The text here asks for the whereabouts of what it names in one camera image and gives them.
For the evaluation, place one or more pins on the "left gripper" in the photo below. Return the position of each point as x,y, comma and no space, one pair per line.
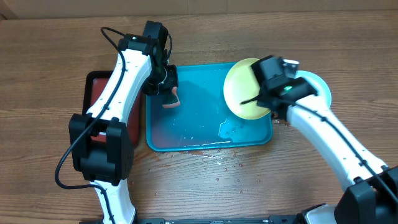
152,89

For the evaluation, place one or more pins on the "green and pink sponge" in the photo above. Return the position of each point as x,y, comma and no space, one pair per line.
171,100

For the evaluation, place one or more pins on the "yellow-green plate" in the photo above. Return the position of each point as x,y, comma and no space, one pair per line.
240,85

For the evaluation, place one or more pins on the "light blue plate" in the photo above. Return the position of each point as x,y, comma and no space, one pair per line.
318,83

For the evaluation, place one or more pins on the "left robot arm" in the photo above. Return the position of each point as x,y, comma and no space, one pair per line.
101,147

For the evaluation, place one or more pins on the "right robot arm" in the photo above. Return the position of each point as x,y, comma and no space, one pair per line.
368,183

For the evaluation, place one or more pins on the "teal plastic tray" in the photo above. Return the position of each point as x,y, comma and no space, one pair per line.
203,119

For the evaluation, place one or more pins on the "black tray with red water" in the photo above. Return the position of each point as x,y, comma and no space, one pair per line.
95,84

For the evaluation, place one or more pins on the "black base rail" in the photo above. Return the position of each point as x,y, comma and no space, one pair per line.
272,219

